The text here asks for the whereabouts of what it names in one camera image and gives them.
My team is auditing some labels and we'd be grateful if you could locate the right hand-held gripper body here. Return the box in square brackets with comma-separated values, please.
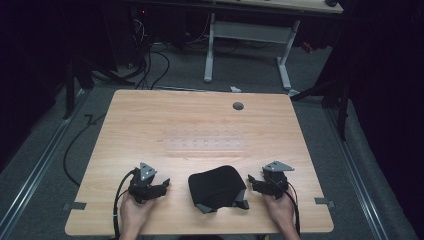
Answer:
[261, 160, 296, 201]

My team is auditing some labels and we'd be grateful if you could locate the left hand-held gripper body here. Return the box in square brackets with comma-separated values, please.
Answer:
[127, 161, 158, 205]

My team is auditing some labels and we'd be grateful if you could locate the black cloth with grey straps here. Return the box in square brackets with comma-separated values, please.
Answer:
[187, 165, 251, 215]

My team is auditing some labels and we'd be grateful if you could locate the person's right hand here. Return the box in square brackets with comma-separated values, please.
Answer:
[262, 189, 301, 240]

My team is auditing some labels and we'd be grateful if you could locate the person's left hand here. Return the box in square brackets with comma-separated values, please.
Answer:
[119, 191, 158, 240]

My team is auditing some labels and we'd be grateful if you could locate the grey tape piece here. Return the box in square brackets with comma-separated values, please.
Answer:
[313, 197, 336, 209]
[62, 201, 87, 212]

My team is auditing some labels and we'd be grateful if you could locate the clear plastic strip with dots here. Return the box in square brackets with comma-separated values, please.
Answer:
[164, 127, 247, 158]

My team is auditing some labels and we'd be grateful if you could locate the black metal stand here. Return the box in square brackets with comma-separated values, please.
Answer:
[289, 63, 353, 142]
[62, 56, 96, 120]

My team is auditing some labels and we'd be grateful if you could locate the red object under desk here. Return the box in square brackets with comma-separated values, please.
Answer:
[300, 40, 315, 54]

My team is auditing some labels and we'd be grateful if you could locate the white-framed desk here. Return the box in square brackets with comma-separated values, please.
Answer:
[202, 0, 345, 92]

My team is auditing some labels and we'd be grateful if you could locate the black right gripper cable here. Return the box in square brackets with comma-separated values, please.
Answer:
[283, 181, 302, 236]

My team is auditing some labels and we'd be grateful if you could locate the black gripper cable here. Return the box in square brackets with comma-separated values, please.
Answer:
[112, 168, 138, 240]
[283, 181, 302, 236]

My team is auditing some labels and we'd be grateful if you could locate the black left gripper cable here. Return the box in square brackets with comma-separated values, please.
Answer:
[112, 168, 138, 240]

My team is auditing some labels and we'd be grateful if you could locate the black floor cable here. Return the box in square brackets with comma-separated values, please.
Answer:
[62, 113, 108, 188]

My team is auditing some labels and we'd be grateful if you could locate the metal floor rail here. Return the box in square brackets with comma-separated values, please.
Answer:
[0, 87, 92, 234]
[324, 107, 392, 240]

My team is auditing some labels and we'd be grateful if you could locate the bundle of black cables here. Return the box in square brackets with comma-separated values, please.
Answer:
[89, 13, 172, 91]

